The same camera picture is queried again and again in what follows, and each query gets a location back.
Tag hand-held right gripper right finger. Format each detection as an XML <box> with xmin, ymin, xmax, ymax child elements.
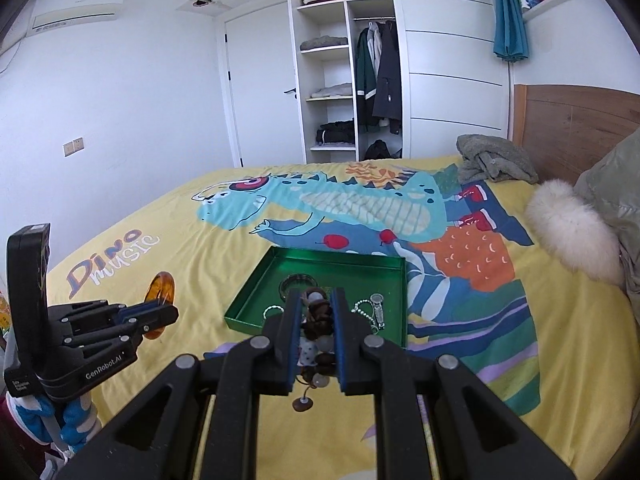
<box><xmin>327</xmin><ymin>287</ymin><xmax>576</xmax><ymax>480</ymax></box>

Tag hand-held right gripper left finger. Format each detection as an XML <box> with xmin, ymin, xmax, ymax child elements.
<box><xmin>50</xmin><ymin>287</ymin><xmax>308</xmax><ymax>480</ymax></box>

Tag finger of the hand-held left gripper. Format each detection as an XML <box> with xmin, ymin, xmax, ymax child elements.
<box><xmin>65</xmin><ymin>306</ymin><xmax>179</xmax><ymax>348</ymax></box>
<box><xmin>50</xmin><ymin>299</ymin><xmax>166</xmax><ymax>333</ymax></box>

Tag brown bead bracelet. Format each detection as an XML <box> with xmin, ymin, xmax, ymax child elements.
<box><xmin>295</xmin><ymin>287</ymin><xmax>335</xmax><ymax>413</ymax></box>

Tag amber bangle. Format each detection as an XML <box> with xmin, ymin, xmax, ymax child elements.
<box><xmin>145</xmin><ymin>271</ymin><xmax>176</xmax><ymax>342</ymax></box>

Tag silver chain necklace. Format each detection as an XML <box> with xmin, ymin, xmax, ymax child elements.
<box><xmin>352</xmin><ymin>299</ymin><xmax>381</xmax><ymax>333</ymax></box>

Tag purple silver bangle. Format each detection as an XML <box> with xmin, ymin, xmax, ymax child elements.
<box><xmin>278</xmin><ymin>272</ymin><xmax>317</xmax><ymax>301</ymax></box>

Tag green tray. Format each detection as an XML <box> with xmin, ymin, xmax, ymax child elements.
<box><xmin>223</xmin><ymin>246</ymin><xmax>408</xmax><ymax>351</ymax></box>

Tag black folded clothes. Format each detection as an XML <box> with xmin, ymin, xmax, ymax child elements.
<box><xmin>316</xmin><ymin>121</ymin><xmax>356</xmax><ymax>146</ymax></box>

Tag white door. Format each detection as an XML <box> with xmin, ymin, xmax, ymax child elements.
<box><xmin>223</xmin><ymin>2</ymin><xmax>301</xmax><ymax>167</ymax></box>

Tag yellow dinosaur print bedspread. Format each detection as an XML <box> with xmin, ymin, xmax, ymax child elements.
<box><xmin>47</xmin><ymin>157</ymin><xmax>640</xmax><ymax>480</ymax></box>

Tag grey crumpled sweater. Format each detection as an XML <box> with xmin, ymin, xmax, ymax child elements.
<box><xmin>456</xmin><ymin>134</ymin><xmax>540</xmax><ymax>184</ymax></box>

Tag beige folded clothes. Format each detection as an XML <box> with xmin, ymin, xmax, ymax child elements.
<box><xmin>306</xmin><ymin>84</ymin><xmax>353</xmax><ymax>99</ymax></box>

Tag green hanging jacket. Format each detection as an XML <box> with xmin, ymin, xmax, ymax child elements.
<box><xmin>356</xmin><ymin>27</ymin><xmax>376</xmax><ymax>133</ymax></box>

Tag dark hanging jacket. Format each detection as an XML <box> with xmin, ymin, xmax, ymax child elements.
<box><xmin>372</xmin><ymin>20</ymin><xmax>402</xmax><ymax>133</ymax></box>

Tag white air conditioner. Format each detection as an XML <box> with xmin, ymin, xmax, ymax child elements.
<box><xmin>30</xmin><ymin>0</ymin><xmax>126</xmax><ymax>31</ymax></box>

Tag grey folded clothes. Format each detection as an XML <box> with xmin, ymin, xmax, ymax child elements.
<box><xmin>300</xmin><ymin>36</ymin><xmax>349</xmax><ymax>52</ymax></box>

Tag white hanging jacket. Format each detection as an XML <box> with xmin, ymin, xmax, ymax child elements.
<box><xmin>367</xmin><ymin>22</ymin><xmax>383</xmax><ymax>71</ymax></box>

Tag white wardrobe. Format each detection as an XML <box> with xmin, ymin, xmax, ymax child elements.
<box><xmin>285</xmin><ymin>0</ymin><xmax>511</xmax><ymax>165</ymax></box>

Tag wooden headboard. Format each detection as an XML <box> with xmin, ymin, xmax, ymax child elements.
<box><xmin>512</xmin><ymin>84</ymin><xmax>640</xmax><ymax>186</ymax></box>

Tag grey-green down jacket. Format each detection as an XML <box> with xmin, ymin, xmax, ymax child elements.
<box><xmin>525</xmin><ymin>127</ymin><xmax>640</xmax><ymax>323</ymax></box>

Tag teal curtain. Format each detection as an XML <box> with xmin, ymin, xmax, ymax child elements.
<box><xmin>487</xmin><ymin>0</ymin><xmax>530</xmax><ymax>62</ymax></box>

